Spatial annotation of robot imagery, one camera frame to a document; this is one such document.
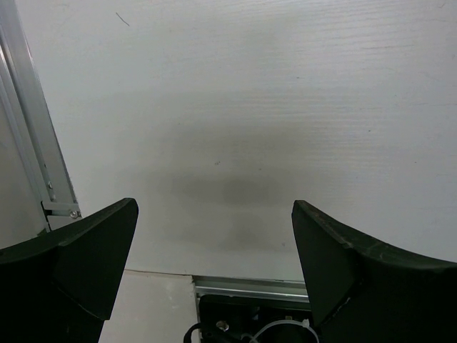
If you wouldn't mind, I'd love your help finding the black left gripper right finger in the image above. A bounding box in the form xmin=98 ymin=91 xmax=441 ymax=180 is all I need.
xmin=291 ymin=200 xmax=456 ymax=342

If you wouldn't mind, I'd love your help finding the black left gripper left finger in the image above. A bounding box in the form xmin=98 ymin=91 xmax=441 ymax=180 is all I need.
xmin=1 ymin=198 xmax=139 ymax=342

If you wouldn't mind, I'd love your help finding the left aluminium rail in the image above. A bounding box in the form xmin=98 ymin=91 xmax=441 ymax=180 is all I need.
xmin=1 ymin=1 xmax=81 ymax=233

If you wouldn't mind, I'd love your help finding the front aluminium rail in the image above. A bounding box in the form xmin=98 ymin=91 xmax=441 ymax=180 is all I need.
xmin=193 ymin=276 xmax=309 ymax=303

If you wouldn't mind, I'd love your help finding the aluminium rail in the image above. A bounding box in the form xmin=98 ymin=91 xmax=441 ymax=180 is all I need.
xmin=1 ymin=1 xmax=81 ymax=233
xmin=193 ymin=276 xmax=309 ymax=303

